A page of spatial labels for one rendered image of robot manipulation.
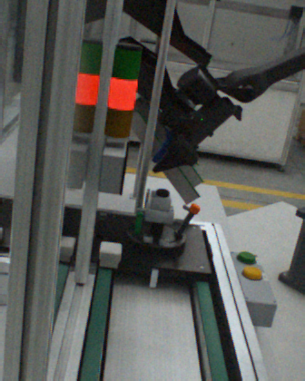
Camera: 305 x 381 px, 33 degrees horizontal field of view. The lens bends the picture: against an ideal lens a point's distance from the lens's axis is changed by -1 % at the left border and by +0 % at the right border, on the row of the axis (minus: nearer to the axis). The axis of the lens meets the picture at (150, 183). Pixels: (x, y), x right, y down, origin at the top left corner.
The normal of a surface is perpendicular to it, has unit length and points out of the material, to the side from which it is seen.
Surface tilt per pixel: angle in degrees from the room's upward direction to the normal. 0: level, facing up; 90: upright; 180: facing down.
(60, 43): 90
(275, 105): 90
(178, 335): 0
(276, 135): 90
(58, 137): 90
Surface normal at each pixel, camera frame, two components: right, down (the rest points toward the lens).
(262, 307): 0.00, 0.35
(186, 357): 0.15, -0.93
